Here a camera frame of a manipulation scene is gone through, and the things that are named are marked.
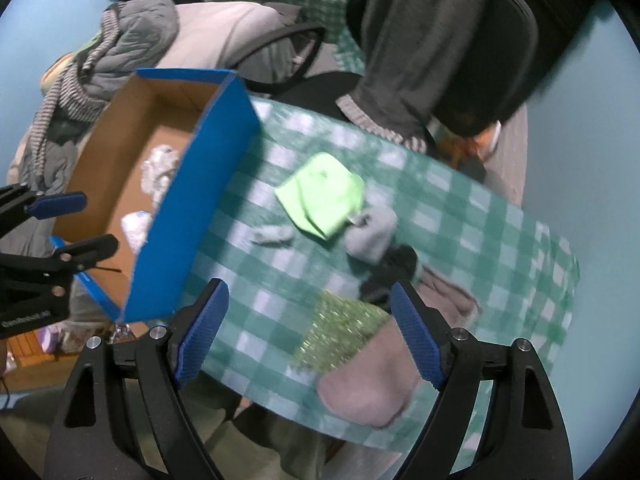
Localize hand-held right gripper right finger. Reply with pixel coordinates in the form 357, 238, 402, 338
390, 281, 574, 480

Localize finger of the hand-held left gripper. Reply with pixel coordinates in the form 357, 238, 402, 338
0, 184, 88, 241
0, 234, 120, 286

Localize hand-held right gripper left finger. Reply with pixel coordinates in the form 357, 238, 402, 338
42, 278, 230, 480

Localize taupe sock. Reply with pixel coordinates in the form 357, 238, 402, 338
419, 265, 484, 332

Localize pink sock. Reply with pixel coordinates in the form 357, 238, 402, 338
317, 320, 427, 429

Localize black sock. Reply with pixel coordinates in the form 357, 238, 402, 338
360, 244, 419, 307

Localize green glitter cloth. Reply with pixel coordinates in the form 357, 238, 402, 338
291, 290, 392, 374

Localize light grey sock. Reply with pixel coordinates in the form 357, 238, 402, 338
342, 205, 400, 265

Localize small grey sock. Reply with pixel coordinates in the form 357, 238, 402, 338
250, 224, 294, 249

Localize blue cardboard box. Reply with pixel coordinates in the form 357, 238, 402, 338
50, 67, 261, 323

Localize light green cloth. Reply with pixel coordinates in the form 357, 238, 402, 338
274, 152, 366, 241

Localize white crumpled cloth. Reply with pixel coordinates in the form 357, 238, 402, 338
140, 144, 182, 207
120, 210, 154, 254

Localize green checkered tablecloth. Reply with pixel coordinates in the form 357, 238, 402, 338
180, 97, 581, 466

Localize grey striped knit garment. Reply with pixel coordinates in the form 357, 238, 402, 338
31, 9, 122, 173

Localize person's olive pants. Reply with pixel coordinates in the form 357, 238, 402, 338
190, 374, 353, 480

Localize yellow green garment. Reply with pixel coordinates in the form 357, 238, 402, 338
39, 35, 101, 92

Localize grey quilted jacket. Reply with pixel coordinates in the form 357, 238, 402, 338
5, 0, 181, 261

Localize orange and white item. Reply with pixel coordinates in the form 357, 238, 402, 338
434, 120, 504, 172

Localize pale pink sweatshirt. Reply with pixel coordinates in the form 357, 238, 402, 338
164, 2, 297, 73

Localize dark grey sweater striped cuffs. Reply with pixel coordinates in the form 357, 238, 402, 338
335, 0, 501, 154

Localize black office chair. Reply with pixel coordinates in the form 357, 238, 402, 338
235, 0, 540, 161

